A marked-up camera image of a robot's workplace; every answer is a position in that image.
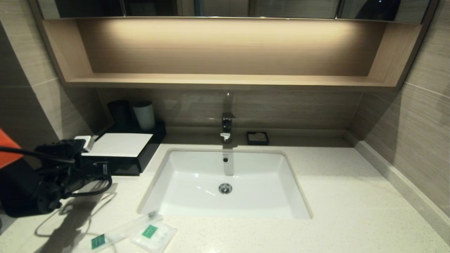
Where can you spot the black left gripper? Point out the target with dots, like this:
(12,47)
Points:
(89,172)

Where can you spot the black drawer of amenity box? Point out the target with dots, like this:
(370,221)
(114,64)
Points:
(128,168)

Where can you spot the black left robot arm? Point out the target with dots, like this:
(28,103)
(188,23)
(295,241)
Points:
(21,189)

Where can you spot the black amenity box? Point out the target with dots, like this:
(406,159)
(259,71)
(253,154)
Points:
(154,147)

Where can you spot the white card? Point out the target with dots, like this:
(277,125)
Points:
(121,144)

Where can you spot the black cup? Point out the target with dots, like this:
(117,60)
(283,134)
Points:
(120,113)

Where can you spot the white cup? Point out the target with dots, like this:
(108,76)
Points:
(144,115)

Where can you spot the long clear toothbrush packet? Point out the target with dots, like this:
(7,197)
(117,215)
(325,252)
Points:
(130,226)

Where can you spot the square clear packet green label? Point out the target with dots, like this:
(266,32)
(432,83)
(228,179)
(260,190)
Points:
(156,237)

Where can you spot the white ceramic sink basin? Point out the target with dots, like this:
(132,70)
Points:
(197,196)

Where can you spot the chrome drain stopper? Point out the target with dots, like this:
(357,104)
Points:
(225,188)

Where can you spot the chrome faucet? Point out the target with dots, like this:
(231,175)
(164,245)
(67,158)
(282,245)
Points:
(227,127)

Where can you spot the black soap dish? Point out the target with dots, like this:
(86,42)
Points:
(250,140)

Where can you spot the round beige soap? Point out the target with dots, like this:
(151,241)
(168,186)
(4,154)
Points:
(259,135)

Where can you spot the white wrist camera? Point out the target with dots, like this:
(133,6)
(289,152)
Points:
(84,143)

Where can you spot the light wooden wall shelf niche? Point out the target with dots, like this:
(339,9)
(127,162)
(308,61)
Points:
(225,49)

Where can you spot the mirrored wall cabinet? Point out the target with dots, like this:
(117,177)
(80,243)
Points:
(288,8)

